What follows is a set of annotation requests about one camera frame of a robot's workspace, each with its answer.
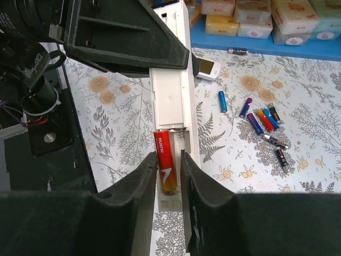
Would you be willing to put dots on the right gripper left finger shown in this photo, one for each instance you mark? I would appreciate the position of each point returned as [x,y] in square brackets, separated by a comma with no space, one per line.
[116,221]

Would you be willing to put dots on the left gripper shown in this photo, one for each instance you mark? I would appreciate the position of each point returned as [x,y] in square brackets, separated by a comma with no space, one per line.
[24,61]

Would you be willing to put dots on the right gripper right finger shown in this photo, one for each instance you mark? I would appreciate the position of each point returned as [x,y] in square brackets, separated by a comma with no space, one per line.
[218,221]

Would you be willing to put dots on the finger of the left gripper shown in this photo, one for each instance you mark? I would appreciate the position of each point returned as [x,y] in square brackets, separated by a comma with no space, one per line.
[125,37]

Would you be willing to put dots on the slim white remote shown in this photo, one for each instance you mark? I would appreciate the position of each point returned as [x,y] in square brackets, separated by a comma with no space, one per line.
[174,109]

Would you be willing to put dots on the red orange battery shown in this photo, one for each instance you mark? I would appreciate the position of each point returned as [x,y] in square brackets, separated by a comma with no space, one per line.
[167,171]

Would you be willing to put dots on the pile of small batteries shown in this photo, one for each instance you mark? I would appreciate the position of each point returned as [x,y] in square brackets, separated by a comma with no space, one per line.
[253,138]

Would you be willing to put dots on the small white display remote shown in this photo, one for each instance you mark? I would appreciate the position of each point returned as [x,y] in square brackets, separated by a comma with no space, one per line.
[205,69]

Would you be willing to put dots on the floral table mat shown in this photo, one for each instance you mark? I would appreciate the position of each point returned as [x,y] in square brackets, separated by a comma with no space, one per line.
[268,177]

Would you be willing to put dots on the white packets on shelf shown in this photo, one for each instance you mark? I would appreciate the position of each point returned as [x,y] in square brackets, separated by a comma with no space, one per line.
[219,24]

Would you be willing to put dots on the blue pink yellow shelf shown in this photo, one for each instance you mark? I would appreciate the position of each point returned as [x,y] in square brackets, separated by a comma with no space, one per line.
[313,49]

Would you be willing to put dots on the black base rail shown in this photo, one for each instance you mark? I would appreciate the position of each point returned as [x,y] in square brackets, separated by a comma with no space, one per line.
[45,152]

